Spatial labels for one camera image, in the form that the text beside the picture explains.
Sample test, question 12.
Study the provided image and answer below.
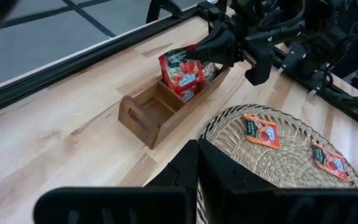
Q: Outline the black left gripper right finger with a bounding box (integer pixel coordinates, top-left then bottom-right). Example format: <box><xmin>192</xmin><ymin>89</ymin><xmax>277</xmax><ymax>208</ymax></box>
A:
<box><xmin>197</xmin><ymin>138</ymin><xmax>358</xmax><ymax>224</ymax></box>

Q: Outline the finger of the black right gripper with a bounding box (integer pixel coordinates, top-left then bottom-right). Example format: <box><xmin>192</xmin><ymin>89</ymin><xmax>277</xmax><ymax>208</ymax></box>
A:
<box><xmin>186</xmin><ymin>17</ymin><xmax>244</xmax><ymax>67</ymax></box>
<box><xmin>244</xmin><ymin>36</ymin><xmax>275</xmax><ymax>86</ymax></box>

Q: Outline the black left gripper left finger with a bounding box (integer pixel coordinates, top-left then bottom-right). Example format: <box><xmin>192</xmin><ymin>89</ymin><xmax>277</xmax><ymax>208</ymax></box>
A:
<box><xmin>33</xmin><ymin>139</ymin><xmax>200</xmax><ymax>224</ymax></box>

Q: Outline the orange tea packet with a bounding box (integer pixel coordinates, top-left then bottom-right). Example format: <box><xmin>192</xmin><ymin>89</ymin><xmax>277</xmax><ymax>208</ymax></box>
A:
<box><xmin>311</xmin><ymin>139</ymin><xmax>349</xmax><ymax>181</ymax></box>
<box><xmin>242</xmin><ymin>113</ymin><xmax>282</xmax><ymax>149</ymax></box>

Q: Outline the round woven placemat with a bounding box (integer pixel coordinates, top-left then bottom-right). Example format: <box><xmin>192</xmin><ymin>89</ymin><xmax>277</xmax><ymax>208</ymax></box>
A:
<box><xmin>197</xmin><ymin>104</ymin><xmax>358</xmax><ymax>224</ymax></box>

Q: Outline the wooden compartment caddy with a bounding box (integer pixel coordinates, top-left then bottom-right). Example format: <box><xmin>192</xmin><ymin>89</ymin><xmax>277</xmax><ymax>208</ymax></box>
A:
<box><xmin>117</xmin><ymin>63</ymin><xmax>231</xmax><ymax>150</ymax></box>

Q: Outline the black arched bracket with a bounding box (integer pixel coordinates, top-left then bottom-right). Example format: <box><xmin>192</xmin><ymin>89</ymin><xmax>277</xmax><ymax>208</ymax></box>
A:
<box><xmin>145</xmin><ymin>0</ymin><xmax>183</xmax><ymax>24</ymax></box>

